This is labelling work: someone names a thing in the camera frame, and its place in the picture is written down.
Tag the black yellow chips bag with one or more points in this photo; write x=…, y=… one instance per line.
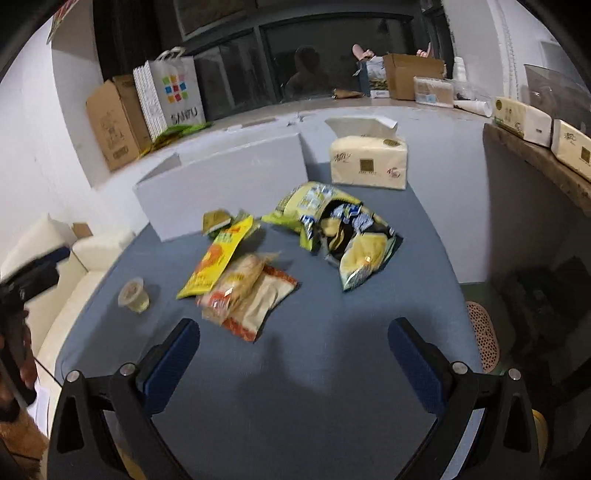
x=357, y=241

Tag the small jelly cup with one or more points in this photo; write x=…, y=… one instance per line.
x=133, y=296

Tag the yellow green chips bag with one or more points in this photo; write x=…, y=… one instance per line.
x=301, y=210

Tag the white storage box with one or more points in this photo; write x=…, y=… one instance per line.
x=253, y=177

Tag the green snack packets pile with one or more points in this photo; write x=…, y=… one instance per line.
x=173, y=134

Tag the yellow orange snack bag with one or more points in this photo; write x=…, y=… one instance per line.
x=216, y=258

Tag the person left hand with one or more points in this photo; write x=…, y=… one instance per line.
x=16, y=353

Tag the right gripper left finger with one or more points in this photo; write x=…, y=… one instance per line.
x=96, y=415

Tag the white SANFU shopping bag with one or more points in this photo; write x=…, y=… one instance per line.
x=168, y=92

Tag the tissue pack on table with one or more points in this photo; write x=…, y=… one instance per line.
x=368, y=152

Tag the cotton swab box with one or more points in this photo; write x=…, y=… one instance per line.
x=435, y=92

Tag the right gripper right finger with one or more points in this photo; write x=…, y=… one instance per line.
x=486, y=418

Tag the tissue pack on shelf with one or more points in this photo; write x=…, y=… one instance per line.
x=524, y=121

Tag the brown cardboard box left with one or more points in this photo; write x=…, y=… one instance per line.
x=117, y=121

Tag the dark blue box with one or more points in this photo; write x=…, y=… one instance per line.
x=363, y=77

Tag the round rice cracker pack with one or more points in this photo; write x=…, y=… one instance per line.
x=245, y=294

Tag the open cardboard box right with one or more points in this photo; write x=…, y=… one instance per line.
x=401, y=70

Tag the wooden shelf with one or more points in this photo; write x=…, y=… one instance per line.
x=575, y=187

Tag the white sofa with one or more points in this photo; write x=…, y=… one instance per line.
x=53, y=313

